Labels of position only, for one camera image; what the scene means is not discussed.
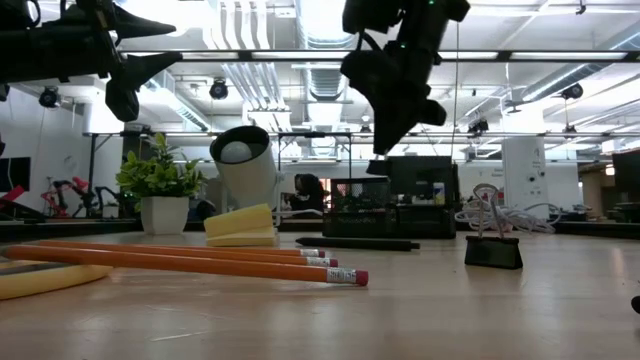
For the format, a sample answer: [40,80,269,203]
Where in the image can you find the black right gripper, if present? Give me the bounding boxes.
[339,32,448,156]

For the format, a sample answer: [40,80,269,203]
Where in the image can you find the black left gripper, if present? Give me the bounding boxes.
[49,0,184,124]

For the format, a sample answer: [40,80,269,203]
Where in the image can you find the black pen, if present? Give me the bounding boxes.
[295,236,421,252]

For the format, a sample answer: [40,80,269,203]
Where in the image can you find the black binder clip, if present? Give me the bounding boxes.
[463,183,524,271]

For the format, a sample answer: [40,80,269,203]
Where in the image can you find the yellow sticky note pad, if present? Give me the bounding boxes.
[203,203,278,248]

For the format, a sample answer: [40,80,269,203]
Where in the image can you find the yellow handled scissors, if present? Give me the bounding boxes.
[0,258,114,301]

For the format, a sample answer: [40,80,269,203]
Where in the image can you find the black mesh desk organizer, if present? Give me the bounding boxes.
[322,177,457,240]

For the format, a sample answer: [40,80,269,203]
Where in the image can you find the black monitor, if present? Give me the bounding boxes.
[612,148,640,204]
[0,156,32,194]
[387,155,460,206]

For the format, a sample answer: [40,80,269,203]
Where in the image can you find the white pillar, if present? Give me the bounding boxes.
[502,137,550,221]

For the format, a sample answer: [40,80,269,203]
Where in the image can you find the person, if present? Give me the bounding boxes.
[288,173,327,212]

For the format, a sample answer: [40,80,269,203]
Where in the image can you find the green plant in white pot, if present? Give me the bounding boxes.
[115,132,207,236]

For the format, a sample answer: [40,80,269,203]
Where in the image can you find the white spotlight lamp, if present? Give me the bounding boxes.
[208,124,282,211]

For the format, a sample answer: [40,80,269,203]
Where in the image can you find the silver ventilation duct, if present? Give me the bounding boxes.
[294,0,364,104]

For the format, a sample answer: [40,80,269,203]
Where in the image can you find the black overhead frame beam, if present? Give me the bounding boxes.
[118,48,640,64]

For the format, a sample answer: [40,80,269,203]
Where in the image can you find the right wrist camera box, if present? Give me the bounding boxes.
[342,0,401,35]

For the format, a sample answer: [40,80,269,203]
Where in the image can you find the white lamp cable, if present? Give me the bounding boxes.
[453,197,557,235]

